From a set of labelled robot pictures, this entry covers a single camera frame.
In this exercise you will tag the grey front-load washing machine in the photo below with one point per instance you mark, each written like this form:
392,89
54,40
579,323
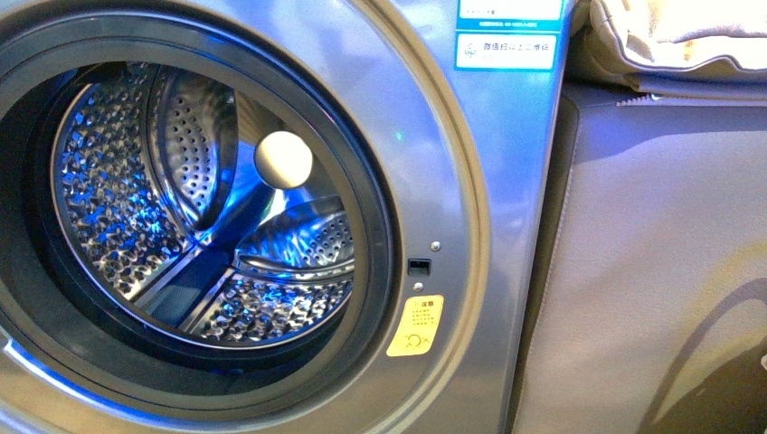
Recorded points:
213,213

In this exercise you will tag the blue white label sticker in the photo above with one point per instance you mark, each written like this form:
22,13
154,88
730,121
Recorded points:
505,51

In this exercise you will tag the orange warning sticker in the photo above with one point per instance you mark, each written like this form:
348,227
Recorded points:
418,326

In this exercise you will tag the teal white label sticker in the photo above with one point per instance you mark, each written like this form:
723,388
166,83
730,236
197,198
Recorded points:
510,15

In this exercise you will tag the cream cushion with piping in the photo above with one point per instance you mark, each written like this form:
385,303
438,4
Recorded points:
696,49

